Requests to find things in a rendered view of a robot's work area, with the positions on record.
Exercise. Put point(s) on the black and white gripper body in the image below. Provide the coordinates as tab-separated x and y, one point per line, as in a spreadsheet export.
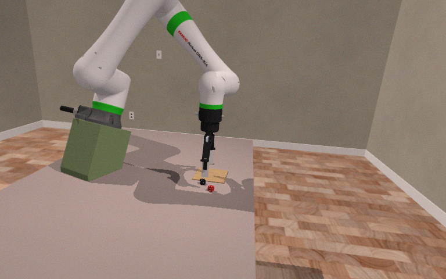
209	128

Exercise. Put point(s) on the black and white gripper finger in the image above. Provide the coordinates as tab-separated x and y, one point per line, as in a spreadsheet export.
206	153
211	153

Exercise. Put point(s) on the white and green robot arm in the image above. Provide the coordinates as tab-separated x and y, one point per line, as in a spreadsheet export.
96	69

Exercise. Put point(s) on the tan flat mat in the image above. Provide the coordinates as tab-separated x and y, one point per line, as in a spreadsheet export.
214	175

